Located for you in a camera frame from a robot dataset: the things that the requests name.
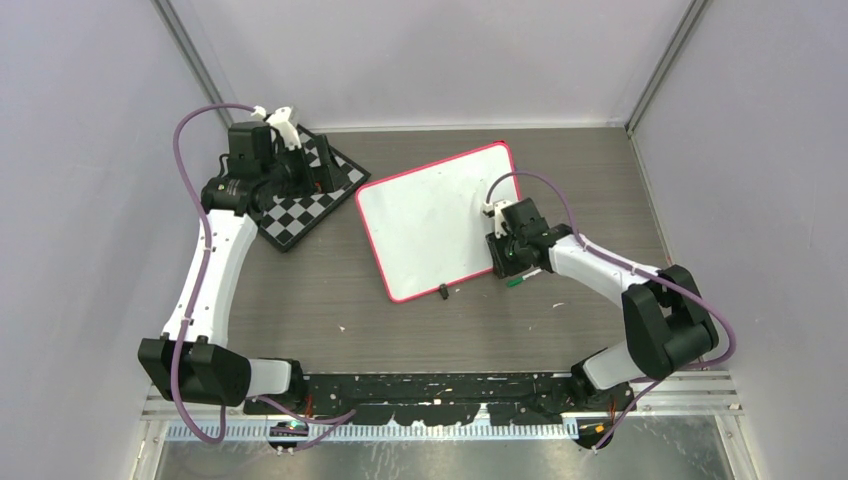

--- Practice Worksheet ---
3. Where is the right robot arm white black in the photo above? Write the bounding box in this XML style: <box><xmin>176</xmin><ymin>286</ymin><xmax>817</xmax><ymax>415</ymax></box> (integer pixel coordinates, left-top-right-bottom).
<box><xmin>482</xmin><ymin>199</ymin><xmax>719</xmax><ymax>411</ymax></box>

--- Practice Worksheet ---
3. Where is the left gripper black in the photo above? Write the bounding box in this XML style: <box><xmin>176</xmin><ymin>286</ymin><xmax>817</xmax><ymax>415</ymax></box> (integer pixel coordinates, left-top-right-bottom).
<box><xmin>262</xmin><ymin>135</ymin><xmax>348</xmax><ymax>200</ymax></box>

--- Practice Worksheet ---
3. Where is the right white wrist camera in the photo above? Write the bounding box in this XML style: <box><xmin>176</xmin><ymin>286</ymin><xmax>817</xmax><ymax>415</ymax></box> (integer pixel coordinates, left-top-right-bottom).
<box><xmin>481</xmin><ymin>199</ymin><xmax>514</xmax><ymax>239</ymax></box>

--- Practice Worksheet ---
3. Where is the black and white chessboard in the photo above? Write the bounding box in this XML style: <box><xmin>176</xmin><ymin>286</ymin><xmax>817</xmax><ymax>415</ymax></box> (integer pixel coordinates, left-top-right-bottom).
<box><xmin>259</xmin><ymin>126</ymin><xmax>371</xmax><ymax>252</ymax></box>

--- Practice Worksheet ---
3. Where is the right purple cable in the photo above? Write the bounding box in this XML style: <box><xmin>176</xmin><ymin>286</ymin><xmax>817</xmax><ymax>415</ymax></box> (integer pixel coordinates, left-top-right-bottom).
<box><xmin>484</xmin><ymin>171</ymin><xmax>738</xmax><ymax>453</ymax></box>

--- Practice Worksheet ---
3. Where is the whiteboard with red frame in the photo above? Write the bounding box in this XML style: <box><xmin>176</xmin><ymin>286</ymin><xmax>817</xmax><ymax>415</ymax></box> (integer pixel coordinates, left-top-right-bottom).
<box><xmin>355</xmin><ymin>141</ymin><xmax>521</xmax><ymax>303</ymax></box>

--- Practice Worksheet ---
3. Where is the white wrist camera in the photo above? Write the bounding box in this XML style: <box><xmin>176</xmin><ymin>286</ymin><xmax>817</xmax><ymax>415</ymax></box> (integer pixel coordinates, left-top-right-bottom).
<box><xmin>481</xmin><ymin>199</ymin><xmax>514</xmax><ymax>239</ymax></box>
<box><xmin>264</xmin><ymin>106</ymin><xmax>301</xmax><ymax>150</ymax></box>

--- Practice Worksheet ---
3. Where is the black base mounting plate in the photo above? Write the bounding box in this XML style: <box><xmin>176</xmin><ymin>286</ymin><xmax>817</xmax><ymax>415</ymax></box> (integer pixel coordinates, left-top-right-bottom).
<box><xmin>267</xmin><ymin>373</ymin><xmax>634</xmax><ymax>426</ymax></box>

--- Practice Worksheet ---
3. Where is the green whiteboard marker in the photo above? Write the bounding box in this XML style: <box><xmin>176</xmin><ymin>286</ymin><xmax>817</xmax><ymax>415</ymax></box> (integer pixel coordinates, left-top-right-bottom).
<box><xmin>506</xmin><ymin>268</ymin><xmax>543</xmax><ymax>288</ymax></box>

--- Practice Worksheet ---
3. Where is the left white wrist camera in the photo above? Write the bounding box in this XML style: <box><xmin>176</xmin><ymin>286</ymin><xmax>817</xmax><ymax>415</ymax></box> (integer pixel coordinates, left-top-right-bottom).
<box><xmin>264</xmin><ymin>106</ymin><xmax>301</xmax><ymax>150</ymax></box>

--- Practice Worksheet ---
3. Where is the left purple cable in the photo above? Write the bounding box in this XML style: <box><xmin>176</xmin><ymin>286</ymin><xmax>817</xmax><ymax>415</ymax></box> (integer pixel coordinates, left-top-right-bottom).
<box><xmin>172</xmin><ymin>103</ymin><xmax>357</xmax><ymax>453</ymax></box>

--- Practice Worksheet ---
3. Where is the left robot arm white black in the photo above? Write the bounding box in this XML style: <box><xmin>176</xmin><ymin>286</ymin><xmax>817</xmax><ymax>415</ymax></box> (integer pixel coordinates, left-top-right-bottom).
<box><xmin>138</xmin><ymin>121</ymin><xmax>350</xmax><ymax>414</ymax></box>

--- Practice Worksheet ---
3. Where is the slotted grey cable duct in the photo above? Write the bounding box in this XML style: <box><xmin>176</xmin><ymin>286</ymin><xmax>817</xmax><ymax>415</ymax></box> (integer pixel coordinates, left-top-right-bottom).
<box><xmin>165</xmin><ymin>422</ymin><xmax>579</xmax><ymax>443</ymax></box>

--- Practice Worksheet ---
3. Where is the purple cable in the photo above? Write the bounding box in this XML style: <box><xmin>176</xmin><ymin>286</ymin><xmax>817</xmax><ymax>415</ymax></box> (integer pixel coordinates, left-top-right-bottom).
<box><xmin>172</xmin><ymin>103</ymin><xmax>357</xmax><ymax>453</ymax></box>
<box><xmin>484</xmin><ymin>171</ymin><xmax>738</xmax><ymax>453</ymax></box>

